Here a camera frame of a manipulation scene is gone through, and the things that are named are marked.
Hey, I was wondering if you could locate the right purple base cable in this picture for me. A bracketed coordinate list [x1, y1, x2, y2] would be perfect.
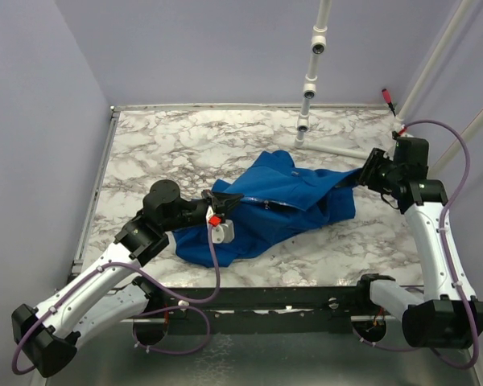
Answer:
[352, 321, 419, 353]

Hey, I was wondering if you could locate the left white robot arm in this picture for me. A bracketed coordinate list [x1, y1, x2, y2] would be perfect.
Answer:
[11, 179, 244, 378]

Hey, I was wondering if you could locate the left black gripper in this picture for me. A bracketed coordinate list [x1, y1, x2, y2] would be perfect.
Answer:
[162, 189, 244, 232]

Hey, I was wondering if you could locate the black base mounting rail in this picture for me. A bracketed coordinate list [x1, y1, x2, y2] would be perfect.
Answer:
[132, 277, 392, 338]

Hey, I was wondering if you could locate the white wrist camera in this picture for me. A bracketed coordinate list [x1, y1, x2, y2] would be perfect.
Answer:
[205, 207, 235, 244]
[387, 126, 407, 159]

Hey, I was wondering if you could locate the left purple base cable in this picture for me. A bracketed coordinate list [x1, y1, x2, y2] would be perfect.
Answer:
[132, 305, 213, 355]

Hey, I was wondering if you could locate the blue jacket with white lining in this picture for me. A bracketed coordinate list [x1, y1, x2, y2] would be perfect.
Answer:
[172, 150, 363, 269]

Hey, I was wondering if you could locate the white PVC pipe frame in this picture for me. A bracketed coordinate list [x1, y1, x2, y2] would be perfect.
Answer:
[294, 1, 483, 160]

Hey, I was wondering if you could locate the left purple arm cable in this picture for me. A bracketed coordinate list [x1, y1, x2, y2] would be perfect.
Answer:
[10, 227, 221, 376]

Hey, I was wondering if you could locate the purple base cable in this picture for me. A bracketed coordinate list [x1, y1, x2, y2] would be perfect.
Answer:
[352, 321, 419, 353]
[132, 305, 213, 355]

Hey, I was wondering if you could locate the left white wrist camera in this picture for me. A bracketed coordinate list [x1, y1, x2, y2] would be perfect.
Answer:
[205, 207, 235, 244]

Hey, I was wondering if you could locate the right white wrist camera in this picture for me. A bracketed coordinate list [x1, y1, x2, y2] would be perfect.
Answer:
[387, 126, 407, 159]

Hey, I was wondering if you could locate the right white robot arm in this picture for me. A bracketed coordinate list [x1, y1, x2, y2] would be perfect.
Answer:
[353, 137, 483, 349]

